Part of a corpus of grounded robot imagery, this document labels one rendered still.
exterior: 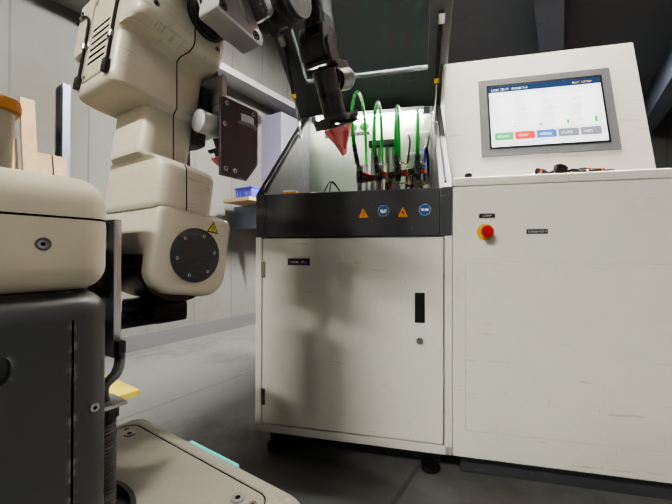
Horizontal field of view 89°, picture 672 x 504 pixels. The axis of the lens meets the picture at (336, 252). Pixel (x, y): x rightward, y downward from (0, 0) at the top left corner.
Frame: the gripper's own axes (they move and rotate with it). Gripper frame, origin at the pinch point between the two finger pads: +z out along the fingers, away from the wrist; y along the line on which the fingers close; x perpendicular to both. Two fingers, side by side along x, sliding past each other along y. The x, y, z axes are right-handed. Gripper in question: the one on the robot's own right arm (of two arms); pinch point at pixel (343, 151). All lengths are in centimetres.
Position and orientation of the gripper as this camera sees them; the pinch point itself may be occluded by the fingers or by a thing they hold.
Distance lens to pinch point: 93.5
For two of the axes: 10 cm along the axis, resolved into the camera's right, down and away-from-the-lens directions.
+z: 2.5, 8.9, 3.7
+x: -5.0, 4.5, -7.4
